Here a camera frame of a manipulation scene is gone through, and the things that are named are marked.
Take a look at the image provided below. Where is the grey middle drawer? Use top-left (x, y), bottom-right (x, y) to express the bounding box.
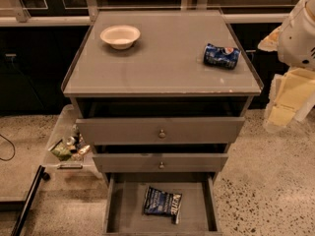
top-left (93, 145), bottom-right (228, 173)

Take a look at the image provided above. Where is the blue chip bag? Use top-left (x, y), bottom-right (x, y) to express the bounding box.
top-left (143, 186), bottom-right (183, 224)

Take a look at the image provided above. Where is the black floor cable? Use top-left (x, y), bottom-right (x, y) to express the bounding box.
top-left (0, 133), bottom-right (17, 162)

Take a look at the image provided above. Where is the grey top drawer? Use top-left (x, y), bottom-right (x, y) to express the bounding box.
top-left (75, 101), bottom-right (246, 147)

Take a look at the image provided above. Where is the clear plastic storage bin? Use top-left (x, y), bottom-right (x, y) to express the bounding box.
top-left (43, 104), bottom-right (97, 175)

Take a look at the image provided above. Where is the grey bottom drawer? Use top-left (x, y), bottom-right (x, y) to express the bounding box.
top-left (103, 173), bottom-right (222, 236)

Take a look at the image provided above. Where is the white paper bowl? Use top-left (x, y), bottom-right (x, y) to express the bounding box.
top-left (100, 26), bottom-right (141, 50)

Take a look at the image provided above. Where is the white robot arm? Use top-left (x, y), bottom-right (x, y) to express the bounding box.
top-left (258, 0), bottom-right (315, 133)

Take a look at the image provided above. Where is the green snack packet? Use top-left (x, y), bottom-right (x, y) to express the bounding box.
top-left (49, 141), bottom-right (72, 161)

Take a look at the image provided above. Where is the grey drawer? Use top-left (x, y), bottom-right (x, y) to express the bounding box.
top-left (75, 101), bottom-right (246, 147)
top-left (103, 173), bottom-right (222, 236)
top-left (93, 145), bottom-right (228, 173)

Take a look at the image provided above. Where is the black metal floor rail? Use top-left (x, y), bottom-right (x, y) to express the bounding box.
top-left (11, 165), bottom-right (46, 236)

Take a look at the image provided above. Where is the crushed blue pepsi can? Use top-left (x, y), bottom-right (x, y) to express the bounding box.
top-left (203, 43), bottom-right (240, 70)

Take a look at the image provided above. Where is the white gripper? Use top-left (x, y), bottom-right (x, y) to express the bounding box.
top-left (258, 27), bottom-right (315, 133)

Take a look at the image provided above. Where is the grey drawer cabinet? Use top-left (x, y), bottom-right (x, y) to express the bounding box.
top-left (60, 9), bottom-right (265, 185)

